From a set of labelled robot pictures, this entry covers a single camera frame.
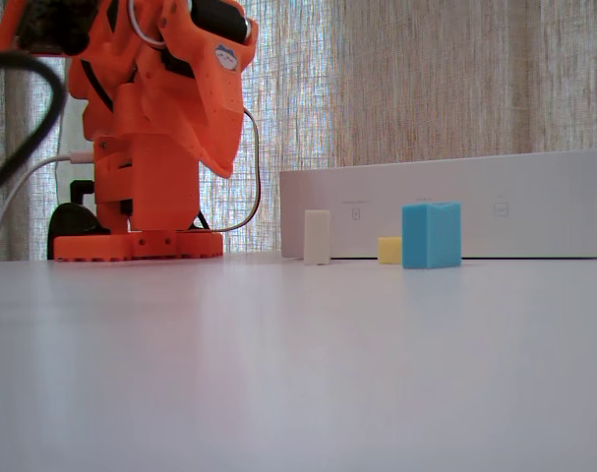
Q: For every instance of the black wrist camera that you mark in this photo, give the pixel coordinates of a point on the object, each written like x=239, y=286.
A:
x=57, y=24

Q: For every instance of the white cardboard bin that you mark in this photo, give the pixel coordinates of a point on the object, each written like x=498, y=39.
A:
x=524, y=196

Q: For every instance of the orange camera mount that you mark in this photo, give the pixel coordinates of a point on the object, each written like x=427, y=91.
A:
x=8, y=24

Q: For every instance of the yellow foam cuboid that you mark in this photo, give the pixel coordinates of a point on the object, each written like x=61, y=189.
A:
x=389, y=251

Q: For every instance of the orange gripper black motor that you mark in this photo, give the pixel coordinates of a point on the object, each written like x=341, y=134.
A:
x=222, y=110

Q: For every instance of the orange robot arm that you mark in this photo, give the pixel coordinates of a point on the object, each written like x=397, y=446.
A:
x=131, y=98

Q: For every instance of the blue foam cuboid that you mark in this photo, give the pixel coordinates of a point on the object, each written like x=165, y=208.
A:
x=426, y=236

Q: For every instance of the black table clamp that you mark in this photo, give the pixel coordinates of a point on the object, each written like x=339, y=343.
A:
x=72, y=221

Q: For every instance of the white foam cuboid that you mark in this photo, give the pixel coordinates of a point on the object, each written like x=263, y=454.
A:
x=317, y=236

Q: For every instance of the orange robot base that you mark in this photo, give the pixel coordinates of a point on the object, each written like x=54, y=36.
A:
x=145, y=196

